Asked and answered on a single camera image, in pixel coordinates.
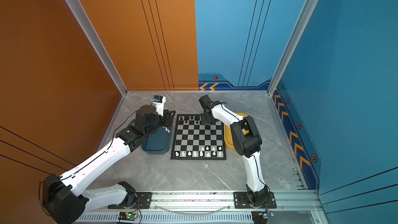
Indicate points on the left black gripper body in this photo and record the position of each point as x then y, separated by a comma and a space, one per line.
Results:
166, 121

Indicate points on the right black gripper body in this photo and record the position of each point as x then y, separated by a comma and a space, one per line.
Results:
204, 120

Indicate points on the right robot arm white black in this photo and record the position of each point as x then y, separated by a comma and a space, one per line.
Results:
247, 143

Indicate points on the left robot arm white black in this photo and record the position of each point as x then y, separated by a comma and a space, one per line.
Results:
66, 197

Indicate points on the left green circuit board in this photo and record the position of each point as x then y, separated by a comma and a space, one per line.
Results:
128, 217

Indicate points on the black and white chessboard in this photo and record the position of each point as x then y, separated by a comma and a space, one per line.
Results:
194, 140

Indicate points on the teal plastic tray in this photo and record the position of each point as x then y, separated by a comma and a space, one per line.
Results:
158, 140

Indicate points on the yellow plastic tray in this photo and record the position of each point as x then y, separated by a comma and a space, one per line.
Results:
228, 136

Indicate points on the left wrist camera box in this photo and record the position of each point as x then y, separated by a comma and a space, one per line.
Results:
159, 102

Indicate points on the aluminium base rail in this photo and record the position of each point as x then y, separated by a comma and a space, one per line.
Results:
218, 200

